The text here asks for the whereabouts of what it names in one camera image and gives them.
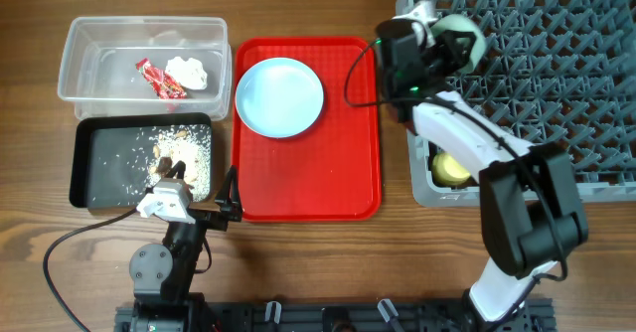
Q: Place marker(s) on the light blue plate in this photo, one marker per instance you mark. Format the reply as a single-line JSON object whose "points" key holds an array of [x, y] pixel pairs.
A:
{"points": [[279, 98]]}

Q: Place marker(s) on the yellow plastic cup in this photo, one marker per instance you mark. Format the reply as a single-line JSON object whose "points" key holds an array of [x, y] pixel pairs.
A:
{"points": [[447, 171]]}

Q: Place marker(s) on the red plastic tray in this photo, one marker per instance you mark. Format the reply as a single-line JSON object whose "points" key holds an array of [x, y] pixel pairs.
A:
{"points": [[332, 171]]}

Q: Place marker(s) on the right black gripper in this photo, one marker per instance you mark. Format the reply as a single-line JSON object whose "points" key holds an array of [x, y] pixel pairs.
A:
{"points": [[453, 56]]}

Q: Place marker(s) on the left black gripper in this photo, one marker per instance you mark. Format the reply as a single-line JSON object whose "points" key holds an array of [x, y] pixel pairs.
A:
{"points": [[229, 202]]}

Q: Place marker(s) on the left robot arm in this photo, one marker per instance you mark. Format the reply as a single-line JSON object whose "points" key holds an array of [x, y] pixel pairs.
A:
{"points": [[162, 274]]}

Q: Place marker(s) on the black tray bin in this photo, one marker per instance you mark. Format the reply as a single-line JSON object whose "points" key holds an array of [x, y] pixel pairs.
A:
{"points": [[82, 155]]}

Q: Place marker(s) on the grey dishwasher rack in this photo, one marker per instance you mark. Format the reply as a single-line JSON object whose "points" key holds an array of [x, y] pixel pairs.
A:
{"points": [[559, 71]]}

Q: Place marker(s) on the clear plastic bin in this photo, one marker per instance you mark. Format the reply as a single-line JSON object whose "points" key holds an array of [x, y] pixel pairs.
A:
{"points": [[98, 68]]}

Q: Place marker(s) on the mint green bowl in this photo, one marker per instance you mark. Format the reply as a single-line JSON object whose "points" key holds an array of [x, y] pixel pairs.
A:
{"points": [[460, 23]]}

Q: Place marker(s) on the rice food leftovers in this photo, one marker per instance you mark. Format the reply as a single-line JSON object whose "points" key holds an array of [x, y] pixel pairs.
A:
{"points": [[184, 158]]}

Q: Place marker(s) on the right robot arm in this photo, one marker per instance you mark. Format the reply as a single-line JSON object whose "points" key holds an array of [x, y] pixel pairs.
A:
{"points": [[532, 217]]}

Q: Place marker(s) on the white napkin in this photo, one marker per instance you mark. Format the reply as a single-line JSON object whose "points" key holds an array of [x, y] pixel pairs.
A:
{"points": [[188, 73]]}

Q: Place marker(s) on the red strawberry snack wrapper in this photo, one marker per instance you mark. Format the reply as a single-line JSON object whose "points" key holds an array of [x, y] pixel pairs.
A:
{"points": [[164, 85]]}

